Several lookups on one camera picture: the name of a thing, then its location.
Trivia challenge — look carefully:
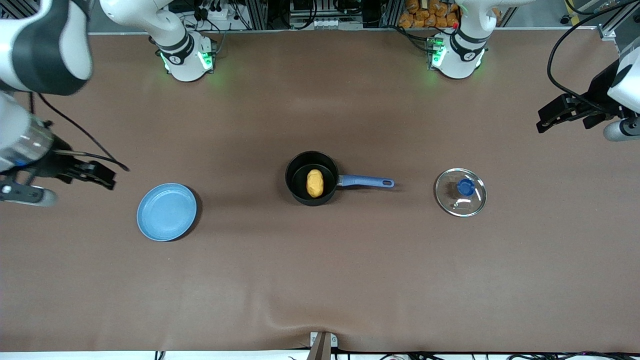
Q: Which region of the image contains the white power strip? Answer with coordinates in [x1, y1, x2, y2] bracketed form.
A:
[200, 4, 237, 22]

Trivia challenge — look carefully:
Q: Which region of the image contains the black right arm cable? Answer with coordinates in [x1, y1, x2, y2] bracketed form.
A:
[36, 91, 131, 173]

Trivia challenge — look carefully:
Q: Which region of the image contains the blue round plate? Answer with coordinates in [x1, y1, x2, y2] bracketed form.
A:
[136, 182, 198, 242]

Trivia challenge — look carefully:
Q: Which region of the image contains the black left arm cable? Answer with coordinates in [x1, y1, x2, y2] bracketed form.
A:
[547, 0, 640, 108]

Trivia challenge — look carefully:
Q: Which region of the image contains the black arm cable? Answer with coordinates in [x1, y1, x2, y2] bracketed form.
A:
[547, 0, 640, 108]
[36, 91, 131, 173]

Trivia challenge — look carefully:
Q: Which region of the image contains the bag of orange snacks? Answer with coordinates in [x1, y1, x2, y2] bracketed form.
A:
[398, 0, 462, 29]

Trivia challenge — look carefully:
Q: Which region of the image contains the black pot with blue handle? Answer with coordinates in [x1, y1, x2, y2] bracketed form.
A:
[285, 151, 396, 207]

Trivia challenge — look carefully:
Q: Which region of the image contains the glass lid with blue knob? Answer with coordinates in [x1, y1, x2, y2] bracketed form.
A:
[434, 168, 488, 218]

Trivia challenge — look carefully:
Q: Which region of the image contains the metal table edge bracket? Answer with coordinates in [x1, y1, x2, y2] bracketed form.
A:
[309, 331, 339, 360]

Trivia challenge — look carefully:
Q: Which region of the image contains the yellow potato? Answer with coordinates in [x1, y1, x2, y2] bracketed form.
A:
[306, 169, 325, 199]

